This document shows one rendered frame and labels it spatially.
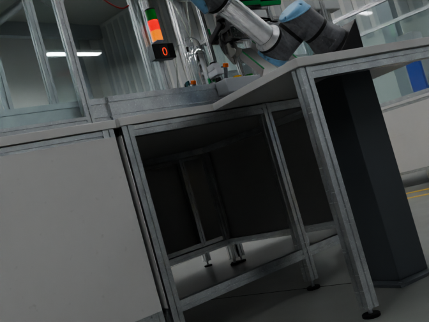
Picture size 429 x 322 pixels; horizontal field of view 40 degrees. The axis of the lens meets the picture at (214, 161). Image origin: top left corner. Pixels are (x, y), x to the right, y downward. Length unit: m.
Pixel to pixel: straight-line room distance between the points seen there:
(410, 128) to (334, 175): 4.65
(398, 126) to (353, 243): 4.71
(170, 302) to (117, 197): 0.41
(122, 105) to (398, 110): 4.68
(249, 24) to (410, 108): 4.43
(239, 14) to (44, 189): 0.92
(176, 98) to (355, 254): 0.95
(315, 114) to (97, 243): 0.83
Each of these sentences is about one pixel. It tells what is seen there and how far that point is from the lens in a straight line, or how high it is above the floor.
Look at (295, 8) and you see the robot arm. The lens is 2.35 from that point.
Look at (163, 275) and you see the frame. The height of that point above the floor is 0.28.
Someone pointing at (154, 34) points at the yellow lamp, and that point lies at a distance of 2.81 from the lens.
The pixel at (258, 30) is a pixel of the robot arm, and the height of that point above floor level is 1.05.
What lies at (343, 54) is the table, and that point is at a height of 0.84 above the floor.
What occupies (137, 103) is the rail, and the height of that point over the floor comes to 0.92.
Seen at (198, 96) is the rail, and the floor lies 0.91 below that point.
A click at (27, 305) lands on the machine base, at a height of 0.34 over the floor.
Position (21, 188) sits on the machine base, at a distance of 1.94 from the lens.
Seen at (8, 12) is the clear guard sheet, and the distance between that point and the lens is 2.15.
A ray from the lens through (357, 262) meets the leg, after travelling 1.96.
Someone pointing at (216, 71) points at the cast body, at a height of 1.05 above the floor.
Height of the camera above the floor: 0.52
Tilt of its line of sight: 3 degrees up
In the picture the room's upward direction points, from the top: 16 degrees counter-clockwise
